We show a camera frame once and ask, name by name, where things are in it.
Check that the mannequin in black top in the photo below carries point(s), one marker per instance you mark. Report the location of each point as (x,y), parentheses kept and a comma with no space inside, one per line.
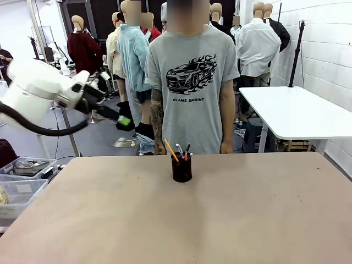
(220,19)

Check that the black stool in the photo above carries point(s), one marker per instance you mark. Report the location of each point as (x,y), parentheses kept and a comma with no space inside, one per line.
(253,134)

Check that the person in grey t-shirt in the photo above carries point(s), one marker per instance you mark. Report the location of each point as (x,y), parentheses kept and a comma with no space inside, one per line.
(192,82)

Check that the clear bin with clutter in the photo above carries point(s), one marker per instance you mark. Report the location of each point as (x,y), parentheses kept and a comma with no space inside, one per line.
(30,166)

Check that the large clear plastic bin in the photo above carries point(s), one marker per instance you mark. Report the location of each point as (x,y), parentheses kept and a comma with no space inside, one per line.
(19,195)

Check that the mannequin in light blue fleece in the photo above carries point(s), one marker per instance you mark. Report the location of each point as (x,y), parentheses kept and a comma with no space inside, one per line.
(133,60)

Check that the mannequin in cream jacket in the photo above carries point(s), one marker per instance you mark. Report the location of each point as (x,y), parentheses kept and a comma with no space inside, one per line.
(113,55)

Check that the mannequin in plaid hoodie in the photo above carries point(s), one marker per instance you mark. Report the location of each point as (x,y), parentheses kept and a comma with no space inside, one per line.
(164,13)

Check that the person's tattooed right forearm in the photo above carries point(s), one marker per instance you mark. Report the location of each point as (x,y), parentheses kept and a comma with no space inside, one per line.
(156,115)

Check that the person's left forearm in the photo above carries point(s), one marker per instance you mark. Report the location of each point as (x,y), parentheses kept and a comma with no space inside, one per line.
(228,115)

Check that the person's right hand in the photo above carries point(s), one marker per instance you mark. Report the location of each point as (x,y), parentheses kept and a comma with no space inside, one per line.
(160,148)

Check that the mannequin in black jacket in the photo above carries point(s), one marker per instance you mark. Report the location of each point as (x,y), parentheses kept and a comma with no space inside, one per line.
(281,33)

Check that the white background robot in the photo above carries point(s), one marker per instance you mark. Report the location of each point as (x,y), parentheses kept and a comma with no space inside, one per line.
(63,64)

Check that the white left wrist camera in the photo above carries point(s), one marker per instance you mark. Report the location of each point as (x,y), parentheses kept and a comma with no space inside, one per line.
(81,81)

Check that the black mesh pen holder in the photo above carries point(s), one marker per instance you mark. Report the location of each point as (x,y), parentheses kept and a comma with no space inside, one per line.
(181,169)

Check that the black pen blue cap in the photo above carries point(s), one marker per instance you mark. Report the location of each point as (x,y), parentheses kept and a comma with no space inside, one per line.
(187,150)

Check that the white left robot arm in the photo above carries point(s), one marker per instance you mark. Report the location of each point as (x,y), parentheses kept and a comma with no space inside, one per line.
(30,90)

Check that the pink tipped pen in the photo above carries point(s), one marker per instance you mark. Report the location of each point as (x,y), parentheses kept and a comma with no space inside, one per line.
(184,157)

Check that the person's left hand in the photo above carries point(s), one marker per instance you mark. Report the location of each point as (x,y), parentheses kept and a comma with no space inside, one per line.
(226,148)

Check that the metal mannequin base plate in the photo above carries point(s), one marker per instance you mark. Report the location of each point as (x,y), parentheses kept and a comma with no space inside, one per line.
(125,142)

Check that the black tripod stand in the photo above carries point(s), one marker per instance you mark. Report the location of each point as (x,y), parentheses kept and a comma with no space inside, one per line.
(298,49)

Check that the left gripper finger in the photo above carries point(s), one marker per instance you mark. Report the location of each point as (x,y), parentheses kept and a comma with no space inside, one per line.
(112,112)
(116,118)

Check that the mannequin in white shirt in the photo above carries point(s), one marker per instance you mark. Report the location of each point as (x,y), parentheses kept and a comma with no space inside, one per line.
(258,46)

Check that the mannequin in red jacket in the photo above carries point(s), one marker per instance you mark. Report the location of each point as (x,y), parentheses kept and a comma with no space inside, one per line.
(154,33)

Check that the dark bag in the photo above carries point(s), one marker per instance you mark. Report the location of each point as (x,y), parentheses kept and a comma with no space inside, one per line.
(6,152)

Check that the white table with rounded corner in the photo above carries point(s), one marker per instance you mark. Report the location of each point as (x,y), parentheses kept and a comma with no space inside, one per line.
(297,110)

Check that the orange pencil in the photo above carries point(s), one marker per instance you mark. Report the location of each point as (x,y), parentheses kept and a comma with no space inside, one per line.
(171,149)

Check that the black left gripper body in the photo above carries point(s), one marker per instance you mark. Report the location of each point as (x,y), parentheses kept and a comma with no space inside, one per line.
(89,97)

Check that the seated person in black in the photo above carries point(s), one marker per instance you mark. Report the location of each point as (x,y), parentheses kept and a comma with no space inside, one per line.
(5,57)

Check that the mannequin in maroon sweater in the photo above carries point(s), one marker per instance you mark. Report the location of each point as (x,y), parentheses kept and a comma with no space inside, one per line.
(82,52)

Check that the white pen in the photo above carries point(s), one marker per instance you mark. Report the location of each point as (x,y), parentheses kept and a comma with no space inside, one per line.
(179,149)

